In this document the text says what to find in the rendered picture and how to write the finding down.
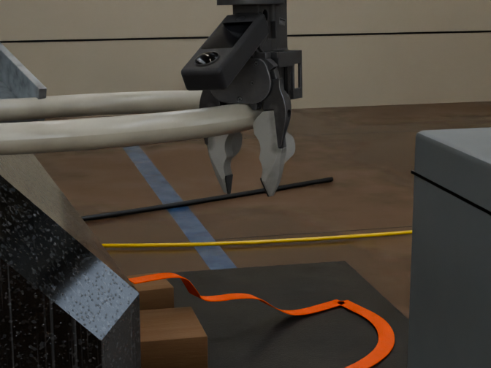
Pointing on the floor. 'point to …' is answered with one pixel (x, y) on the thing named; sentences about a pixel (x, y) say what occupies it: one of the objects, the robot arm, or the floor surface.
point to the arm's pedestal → (451, 250)
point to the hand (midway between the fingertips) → (245, 183)
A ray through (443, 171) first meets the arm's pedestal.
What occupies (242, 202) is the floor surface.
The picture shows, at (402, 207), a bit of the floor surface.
